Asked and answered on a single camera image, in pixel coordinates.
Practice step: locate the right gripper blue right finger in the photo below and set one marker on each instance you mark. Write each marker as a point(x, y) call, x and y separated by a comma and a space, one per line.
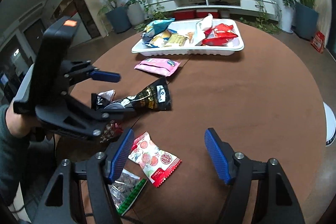
point(221, 154)

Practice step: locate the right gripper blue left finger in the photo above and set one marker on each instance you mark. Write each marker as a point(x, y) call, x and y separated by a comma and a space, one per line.
point(118, 153)

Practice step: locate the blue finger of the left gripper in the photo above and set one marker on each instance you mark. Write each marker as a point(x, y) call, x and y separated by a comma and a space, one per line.
point(105, 76)
point(115, 111)

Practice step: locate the white snack packet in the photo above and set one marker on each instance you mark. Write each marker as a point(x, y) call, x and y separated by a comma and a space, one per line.
point(108, 95)

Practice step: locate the dark red chocolate packet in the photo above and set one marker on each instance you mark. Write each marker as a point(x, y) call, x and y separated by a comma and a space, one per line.
point(111, 131)

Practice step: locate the red white candy packet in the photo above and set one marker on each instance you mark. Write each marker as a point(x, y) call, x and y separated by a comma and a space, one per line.
point(156, 163)

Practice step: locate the black snack bag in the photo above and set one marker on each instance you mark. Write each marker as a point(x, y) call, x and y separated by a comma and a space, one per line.
point(154, 97)

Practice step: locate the green edged nut packet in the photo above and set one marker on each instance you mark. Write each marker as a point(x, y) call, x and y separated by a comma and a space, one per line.
point(125, 190)

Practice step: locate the pink snack packet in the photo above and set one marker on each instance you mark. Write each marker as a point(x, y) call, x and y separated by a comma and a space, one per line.
point(162, 67)

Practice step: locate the light blue mushroom chips bag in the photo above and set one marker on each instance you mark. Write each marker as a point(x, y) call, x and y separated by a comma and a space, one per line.
point(156, 27)

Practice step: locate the gold foil snack pack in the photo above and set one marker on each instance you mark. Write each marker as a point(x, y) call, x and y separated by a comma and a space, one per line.
point(176, 40)

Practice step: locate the orange snack packet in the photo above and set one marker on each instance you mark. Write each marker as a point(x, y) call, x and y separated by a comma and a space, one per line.
point(190, 37)

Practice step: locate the large white snack bag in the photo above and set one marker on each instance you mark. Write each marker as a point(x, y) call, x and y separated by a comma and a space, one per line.
point(201, 27)

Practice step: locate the red snack bag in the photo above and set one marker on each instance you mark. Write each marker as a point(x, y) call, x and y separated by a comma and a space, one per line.
point(219, 35)

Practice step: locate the person left hand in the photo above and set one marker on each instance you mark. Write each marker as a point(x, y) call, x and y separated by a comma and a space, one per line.
point(19, 125)

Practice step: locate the trailing plant white pot left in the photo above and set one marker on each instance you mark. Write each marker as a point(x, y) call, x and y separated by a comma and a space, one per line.
point(142, 12)

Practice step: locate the trailing plant white pot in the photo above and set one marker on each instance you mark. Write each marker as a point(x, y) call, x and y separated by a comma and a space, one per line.
point(285, 14)
point(142, 12)

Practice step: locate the red storage box left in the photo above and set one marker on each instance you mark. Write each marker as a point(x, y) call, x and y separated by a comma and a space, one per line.
point(184, 14)

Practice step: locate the red storage box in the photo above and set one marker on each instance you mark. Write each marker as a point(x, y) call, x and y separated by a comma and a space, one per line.
point(184, 14)
point(202, 13)

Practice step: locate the red storage box right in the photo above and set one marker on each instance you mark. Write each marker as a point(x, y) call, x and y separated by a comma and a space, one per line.
point(202, 13)

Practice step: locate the small white pot under cabinet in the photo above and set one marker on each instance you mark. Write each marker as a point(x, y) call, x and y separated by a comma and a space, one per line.
point(225, 13)

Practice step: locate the red box on floor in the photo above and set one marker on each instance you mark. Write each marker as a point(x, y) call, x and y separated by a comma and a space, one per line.
point(318, 42)

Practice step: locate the white tv cabinet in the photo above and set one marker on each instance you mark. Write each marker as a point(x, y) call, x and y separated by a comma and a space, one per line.
point(218, 2)

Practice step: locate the trailing plant white pot right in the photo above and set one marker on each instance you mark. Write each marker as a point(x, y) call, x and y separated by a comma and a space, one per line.
point(285, 14)

